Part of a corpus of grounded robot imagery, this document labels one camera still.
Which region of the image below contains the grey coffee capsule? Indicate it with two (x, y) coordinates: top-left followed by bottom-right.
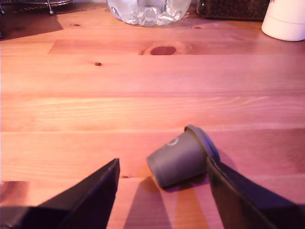
(145, 124), (221, 190)

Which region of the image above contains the clear jar with coffee beans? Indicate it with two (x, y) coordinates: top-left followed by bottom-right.
(196, 0), (271, 22)

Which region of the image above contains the white insulated bottle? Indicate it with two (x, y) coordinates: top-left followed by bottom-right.
(261, 0), (305, 42)

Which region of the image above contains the large clear water bottle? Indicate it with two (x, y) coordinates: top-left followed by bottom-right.
(106, 0), (193, 27)

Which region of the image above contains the chrome wire rack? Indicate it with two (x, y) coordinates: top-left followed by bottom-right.
(0, 0), (76, 16)

